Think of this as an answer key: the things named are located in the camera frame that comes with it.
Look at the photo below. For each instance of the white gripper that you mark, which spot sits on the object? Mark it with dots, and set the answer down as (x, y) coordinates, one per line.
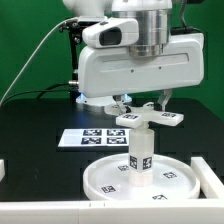
(108, 72)

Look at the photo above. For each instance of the white cross-shaped table base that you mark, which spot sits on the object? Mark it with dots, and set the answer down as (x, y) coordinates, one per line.
(135, 117)

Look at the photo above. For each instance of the white round table top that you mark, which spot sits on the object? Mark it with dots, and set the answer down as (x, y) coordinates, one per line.
(114, 178)

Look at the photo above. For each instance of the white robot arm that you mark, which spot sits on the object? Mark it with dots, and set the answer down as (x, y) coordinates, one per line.
(129, 48)

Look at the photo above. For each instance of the white marker sheet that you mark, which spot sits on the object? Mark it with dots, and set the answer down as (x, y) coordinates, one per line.
(94, 137)

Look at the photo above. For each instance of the white L-shaped border fence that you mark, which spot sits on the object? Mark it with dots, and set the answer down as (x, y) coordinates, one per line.
(208, 210)

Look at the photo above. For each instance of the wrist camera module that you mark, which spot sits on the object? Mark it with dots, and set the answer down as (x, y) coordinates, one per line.
(113, 32)

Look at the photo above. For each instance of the black camera on stand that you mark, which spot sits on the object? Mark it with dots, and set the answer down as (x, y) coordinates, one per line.
(75, 27)

